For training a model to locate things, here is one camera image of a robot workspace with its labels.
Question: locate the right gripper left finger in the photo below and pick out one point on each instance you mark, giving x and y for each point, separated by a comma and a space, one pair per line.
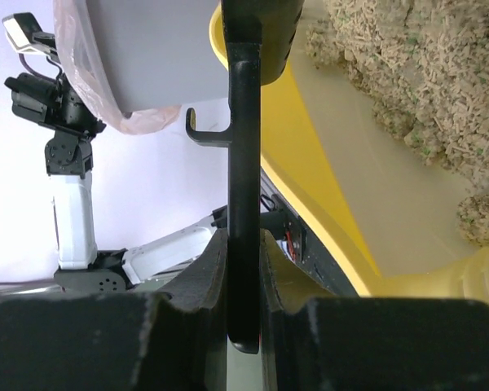
172, 339

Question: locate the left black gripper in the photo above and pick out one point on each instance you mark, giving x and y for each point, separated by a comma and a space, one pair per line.
53, 104

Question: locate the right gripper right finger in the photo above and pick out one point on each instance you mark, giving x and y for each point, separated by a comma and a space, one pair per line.
314, 340

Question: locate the grey trash bin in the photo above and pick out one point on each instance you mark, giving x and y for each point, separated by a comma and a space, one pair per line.
157, 53

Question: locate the yellow litter box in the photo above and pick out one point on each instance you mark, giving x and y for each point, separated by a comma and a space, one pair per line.
388, 219

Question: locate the black slotted litter scoop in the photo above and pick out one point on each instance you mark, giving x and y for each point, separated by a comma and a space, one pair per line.
258, 37

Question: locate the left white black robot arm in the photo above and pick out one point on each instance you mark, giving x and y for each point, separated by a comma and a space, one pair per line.
81, 265

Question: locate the beige cat litter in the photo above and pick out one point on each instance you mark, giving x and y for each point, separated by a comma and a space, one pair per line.
425, 66

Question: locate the pink plastic bin liner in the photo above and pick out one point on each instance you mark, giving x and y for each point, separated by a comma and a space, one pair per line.
79, 56

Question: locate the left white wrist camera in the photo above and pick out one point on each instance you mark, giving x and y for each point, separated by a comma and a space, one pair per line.
26, 36

